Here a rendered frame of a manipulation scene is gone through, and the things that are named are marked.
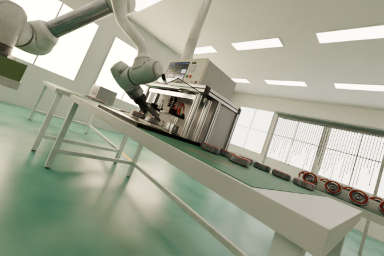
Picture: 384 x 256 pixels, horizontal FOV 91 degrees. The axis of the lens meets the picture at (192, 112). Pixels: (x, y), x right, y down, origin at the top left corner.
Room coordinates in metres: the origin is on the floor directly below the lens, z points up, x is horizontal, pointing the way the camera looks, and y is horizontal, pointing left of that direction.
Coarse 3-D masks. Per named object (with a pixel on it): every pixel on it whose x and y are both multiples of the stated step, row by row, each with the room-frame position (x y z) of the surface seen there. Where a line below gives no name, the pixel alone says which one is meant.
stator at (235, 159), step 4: (232, 156) 0.97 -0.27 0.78; (236, 156) 0.96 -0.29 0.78; (232, 160) 0.96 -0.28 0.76; (236, 160) 0.95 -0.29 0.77; (240, 160) 0.94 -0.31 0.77; (244, 160) 0.94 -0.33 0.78; (248, 160) 0.96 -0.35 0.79; (240, 164) 0.94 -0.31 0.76; (244, 164) 0.94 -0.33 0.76; (248, 164) 0.95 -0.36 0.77
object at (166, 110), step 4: (164, 108) 1.26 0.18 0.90; (168, 108) 1.23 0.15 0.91; (172, 108) 1.23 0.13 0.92; (164, 112) 1.21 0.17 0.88; (168, 112) 1.21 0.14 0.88; (172, 112) 1.23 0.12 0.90; (176, 112) 1.25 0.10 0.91; (176, 116) 1.26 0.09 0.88; (180, 116) 1.28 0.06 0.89; (176, 124) 1.29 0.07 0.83
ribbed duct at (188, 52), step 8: (208, 0) 2.78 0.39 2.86; (200, 8) 2.78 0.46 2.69; (208, 8) 2.81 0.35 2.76; (200, 16) 2.76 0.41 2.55; (200, 24) 2.75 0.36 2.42; (192, 32) 2.74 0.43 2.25; (200, 32) 2.80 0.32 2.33; (192, 40) 2.70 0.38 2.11; (192, 48) 2.68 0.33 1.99; (184, 56) 2.60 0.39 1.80; (192, 56) 2.72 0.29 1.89
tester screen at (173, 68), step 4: (172, 64) 1.50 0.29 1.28; (176, 64) 1.46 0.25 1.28; (180, 64) 1.42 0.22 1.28; (184, 64) 1.38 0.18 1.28; (188, 64) 1.35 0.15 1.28; (172, 68) 1.48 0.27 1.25; (176, 68) 1.44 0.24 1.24; (180, 68) 1.41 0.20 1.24; (184, 68) 1.37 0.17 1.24; (168, 72) 1.51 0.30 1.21; (172, 72) 1.47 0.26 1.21; (176, 72) 1.43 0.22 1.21; (172, 76) 1.45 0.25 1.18
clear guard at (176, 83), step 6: (168, 78) 1.03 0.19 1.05; (174, 78) 1.00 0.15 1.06; (168, 84) 1.23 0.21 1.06; (174, 84) 1.16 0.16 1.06; (180, 84) 1.10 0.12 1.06; (186, 84) 1.04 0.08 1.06; (180, 90) 1.29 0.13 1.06; (186, 90) 1.21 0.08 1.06; (192, 90) 1.15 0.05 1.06; (204, 96) 1.18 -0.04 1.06
